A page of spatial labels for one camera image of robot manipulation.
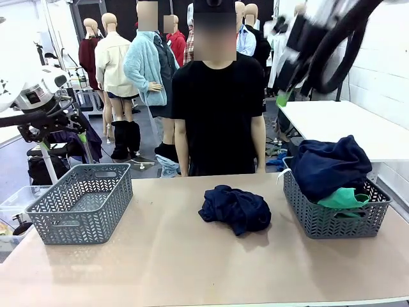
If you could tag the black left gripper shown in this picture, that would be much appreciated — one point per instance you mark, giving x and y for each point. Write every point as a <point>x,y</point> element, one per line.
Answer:
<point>51,124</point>

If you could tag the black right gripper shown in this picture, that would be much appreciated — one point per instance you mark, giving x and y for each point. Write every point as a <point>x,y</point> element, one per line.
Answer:
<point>300,54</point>

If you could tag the dark navy fleece garment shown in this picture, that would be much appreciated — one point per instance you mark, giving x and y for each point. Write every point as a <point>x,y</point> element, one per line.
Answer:
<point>329,166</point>

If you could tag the green garment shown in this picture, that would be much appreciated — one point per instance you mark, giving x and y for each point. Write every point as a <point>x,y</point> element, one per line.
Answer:
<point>342,198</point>

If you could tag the navy blue garment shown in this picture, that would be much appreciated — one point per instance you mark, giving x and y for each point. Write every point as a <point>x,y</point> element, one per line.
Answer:
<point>236,208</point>

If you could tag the person's left forearm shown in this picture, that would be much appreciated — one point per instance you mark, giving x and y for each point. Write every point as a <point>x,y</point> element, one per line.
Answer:
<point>259,144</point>

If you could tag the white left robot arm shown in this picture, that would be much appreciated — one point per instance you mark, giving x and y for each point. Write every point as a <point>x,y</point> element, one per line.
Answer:
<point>19,76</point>

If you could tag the person's right forearm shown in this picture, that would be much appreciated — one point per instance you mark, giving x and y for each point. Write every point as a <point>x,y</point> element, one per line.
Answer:
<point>181,147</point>

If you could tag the white stand pole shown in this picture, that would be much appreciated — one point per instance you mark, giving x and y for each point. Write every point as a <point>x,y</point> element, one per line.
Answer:
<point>49,166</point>

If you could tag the dark purple draped cloth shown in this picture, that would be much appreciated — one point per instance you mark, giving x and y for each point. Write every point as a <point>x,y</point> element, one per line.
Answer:
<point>92,140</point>

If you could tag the black bag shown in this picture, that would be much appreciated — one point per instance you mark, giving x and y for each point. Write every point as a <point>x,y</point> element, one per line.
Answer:
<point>38,172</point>

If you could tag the white side table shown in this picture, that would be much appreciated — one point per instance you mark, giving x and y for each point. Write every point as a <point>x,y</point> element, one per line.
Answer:
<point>335,124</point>

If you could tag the mannequin in black jacket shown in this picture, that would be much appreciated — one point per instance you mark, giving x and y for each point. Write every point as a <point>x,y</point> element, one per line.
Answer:
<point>260,44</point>

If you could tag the royal blue cloth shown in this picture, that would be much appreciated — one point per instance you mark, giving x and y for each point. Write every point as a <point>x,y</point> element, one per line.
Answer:
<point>276,163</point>

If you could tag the person in black t-shirt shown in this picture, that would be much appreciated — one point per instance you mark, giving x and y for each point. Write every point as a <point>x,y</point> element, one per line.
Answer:
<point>220,112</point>

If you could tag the black fuzzy boot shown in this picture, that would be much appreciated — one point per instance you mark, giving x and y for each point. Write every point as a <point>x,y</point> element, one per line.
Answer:
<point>134,137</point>
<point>118,140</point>

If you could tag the mannequin in light-blue shirt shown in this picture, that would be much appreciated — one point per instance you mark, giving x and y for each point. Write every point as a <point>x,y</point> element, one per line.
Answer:
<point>246,41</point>

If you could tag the white paper tag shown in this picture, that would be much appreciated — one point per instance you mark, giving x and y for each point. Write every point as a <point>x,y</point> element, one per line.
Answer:
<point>279,177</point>

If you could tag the mannequin in maroon garment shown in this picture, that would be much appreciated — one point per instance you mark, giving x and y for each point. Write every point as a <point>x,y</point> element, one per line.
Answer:
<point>89,57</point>

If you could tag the clear plastic storage box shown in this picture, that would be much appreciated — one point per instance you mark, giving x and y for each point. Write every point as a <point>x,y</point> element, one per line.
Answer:
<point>12,201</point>

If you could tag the grey plastic lattice basket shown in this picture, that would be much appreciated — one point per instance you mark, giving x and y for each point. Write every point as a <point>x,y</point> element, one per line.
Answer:
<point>80,227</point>
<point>335,227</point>

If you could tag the mannequin in plaid shirt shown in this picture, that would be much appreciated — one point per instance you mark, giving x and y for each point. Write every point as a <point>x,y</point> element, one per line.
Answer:
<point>190,41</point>

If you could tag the mannequin in red jacket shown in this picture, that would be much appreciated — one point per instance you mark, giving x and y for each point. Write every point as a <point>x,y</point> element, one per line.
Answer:
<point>177,44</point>

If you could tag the mannequin in dark grey shirt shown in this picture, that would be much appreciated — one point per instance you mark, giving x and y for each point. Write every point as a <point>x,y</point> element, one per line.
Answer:
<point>167,70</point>

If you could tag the light blue denim garment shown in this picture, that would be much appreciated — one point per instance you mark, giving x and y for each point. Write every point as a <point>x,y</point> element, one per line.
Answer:
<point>169,168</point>

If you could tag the black cap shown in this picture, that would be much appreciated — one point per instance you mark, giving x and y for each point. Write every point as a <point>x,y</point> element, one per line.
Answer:
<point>199,8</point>

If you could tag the flat mannequin base plate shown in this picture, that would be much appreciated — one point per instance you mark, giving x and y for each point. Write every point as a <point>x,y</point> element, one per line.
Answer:
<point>142,164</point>

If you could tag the black head-mounted camera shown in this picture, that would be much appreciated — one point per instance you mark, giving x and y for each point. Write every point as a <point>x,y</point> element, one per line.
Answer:
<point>213,2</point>

